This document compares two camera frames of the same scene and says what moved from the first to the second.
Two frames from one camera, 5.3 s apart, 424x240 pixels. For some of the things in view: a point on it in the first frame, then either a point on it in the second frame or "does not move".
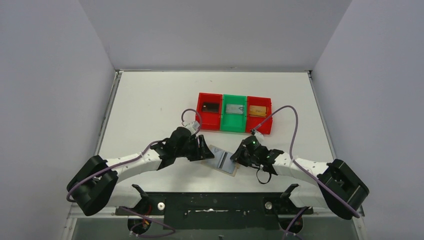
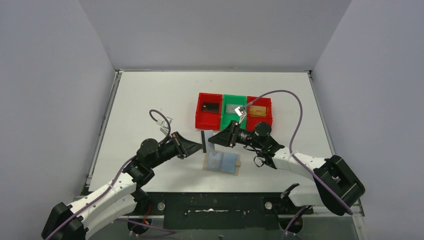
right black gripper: (238, 157) → (226, 138)
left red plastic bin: (209, 105) does not move
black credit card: (210, 107) does not move
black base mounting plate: (215, 210) does not move
